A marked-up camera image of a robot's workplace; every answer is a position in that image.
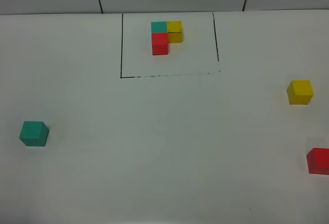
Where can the yellow template block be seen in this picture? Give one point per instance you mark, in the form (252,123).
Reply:
(174,31)

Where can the green template block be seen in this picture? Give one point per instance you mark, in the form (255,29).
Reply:
(158,27)

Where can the red template block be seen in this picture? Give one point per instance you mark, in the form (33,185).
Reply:
(160,44)

